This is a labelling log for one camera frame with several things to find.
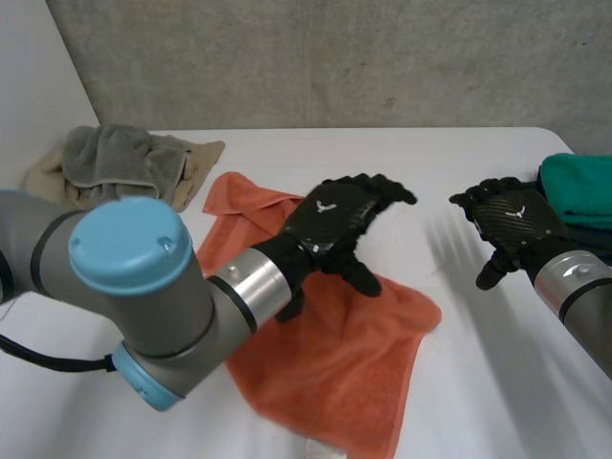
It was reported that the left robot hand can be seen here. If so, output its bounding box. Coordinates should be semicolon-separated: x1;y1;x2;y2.
250;172;419;299

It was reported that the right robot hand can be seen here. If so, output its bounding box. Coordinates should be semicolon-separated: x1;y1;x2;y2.
448;176;571;292

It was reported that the coral towel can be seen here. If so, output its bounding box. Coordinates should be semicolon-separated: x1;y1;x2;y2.
195;171;443;459

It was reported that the teal towel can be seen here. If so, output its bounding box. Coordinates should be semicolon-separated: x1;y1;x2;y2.
538;152;612;226

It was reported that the dark blue cloth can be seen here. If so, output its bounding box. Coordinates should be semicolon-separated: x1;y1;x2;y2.
535;164;612;265

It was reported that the grey towel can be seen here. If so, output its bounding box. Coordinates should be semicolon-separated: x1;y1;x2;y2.
60;123;193;201

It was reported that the black cable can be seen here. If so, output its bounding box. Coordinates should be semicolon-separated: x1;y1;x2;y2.
0;333;119;374

